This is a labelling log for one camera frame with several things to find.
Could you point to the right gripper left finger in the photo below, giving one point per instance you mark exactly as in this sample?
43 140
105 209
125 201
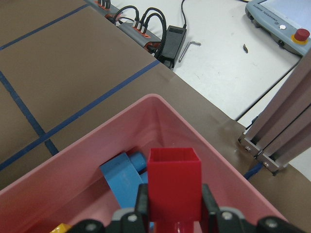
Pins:
126 220

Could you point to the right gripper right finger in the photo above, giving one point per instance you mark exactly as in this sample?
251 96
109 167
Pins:
216 219

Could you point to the blue toy block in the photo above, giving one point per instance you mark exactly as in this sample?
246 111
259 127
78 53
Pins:
124 173

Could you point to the red toy block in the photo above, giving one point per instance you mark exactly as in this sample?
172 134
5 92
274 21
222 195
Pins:
174 189

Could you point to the yellow toy block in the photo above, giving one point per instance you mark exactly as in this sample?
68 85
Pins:
61 228

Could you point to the pink plastic box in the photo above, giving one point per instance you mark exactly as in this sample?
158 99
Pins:
70 187

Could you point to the black power adapter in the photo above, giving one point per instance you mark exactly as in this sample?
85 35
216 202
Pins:
174 42

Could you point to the robot teach pendant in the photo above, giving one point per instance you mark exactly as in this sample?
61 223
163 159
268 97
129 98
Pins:
287 21

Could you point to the aluminium frame post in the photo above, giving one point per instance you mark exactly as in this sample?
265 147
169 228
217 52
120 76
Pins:
282 131

